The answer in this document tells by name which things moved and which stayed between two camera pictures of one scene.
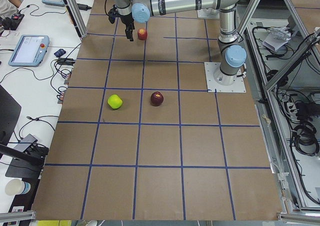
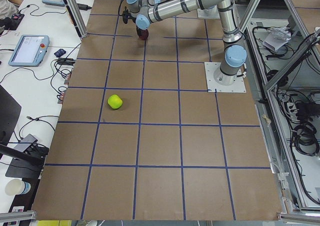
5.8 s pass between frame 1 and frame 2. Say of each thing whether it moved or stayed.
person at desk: stayed
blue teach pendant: stayed
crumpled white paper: stayed
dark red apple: moved
